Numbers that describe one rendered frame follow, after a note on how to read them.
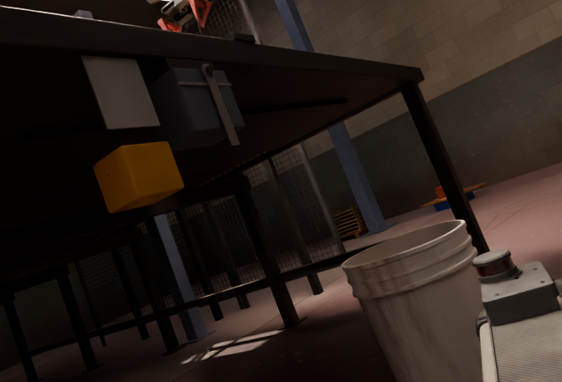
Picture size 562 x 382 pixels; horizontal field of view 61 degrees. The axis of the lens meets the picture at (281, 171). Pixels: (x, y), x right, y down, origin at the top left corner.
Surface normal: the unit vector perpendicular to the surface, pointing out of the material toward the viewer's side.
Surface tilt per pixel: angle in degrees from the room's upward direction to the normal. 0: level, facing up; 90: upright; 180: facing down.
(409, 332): 93
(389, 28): 90
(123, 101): 90
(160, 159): 90
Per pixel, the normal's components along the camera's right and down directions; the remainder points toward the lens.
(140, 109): 0.74, -0.35
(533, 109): -0.64, 0.17
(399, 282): -0.40, 0.12
